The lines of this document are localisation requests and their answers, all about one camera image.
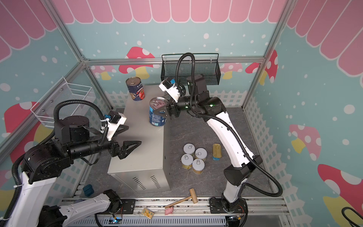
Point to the gold sardine tin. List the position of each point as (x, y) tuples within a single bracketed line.
[(217, 151)]

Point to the dark blue tomato can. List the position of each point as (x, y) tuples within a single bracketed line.
[(135, 88)]

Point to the teal sponge block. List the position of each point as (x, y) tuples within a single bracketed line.
[(88, 190)]

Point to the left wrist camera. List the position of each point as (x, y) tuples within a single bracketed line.
[(113, 120)]

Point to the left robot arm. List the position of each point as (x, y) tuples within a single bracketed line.
[(36, 171)]

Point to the pink pig toy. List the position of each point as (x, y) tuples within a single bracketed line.
[(169, 211)]

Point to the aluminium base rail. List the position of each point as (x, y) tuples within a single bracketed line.
[(208, 212)]

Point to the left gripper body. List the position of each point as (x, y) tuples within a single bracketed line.
[(114, 149)]

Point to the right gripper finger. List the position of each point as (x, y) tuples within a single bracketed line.
[(165, 102), (165, 113)]

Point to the blue soup can pink lid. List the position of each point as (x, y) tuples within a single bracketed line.
[(155, 112)]

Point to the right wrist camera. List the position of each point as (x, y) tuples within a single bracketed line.
[(174, 91)]

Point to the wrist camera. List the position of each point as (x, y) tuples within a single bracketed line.
[(174, 91), (113, 120)]

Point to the black mesh wall basket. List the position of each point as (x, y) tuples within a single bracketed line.
[(206, 64)]

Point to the green circuit board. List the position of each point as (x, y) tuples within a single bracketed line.
[(115, 220)]

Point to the yellow toy block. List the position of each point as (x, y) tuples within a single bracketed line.
[(147, 213)]

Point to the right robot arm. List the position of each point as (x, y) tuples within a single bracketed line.
[(200, 104)]

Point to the grey metal counter cabinet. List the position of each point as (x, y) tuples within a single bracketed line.
[(147, 168)]

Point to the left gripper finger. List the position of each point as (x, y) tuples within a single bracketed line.
[(127, 148), (121, 129)]

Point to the small yellow can white lid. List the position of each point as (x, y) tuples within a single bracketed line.
[(201, 153), (187, 161), (189, 148), (198, 166)]

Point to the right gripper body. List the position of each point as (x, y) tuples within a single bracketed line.
[(174, 109)]

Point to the wooden toy mallet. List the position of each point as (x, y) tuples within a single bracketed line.
[(192, 197)]

